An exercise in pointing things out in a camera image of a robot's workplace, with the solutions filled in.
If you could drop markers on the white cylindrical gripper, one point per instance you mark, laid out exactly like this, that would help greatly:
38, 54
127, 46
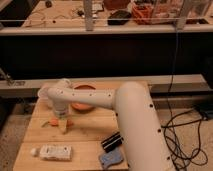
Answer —
61, 109

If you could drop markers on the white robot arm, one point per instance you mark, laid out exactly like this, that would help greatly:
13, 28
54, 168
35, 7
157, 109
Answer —
143, 140

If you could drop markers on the white plastic bottle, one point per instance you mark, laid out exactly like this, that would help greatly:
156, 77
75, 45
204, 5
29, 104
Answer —
53, 152

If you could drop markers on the black rectangular box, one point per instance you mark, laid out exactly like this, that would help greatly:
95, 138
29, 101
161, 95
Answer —
111, 142

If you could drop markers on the blue sponge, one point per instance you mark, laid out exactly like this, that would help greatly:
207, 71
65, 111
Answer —
111, 158

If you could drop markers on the black mouse-like object on bench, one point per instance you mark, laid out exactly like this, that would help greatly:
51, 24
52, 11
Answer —
120, 17

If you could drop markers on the orange bin on bench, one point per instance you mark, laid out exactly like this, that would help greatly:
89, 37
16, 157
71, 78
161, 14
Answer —
141, 15

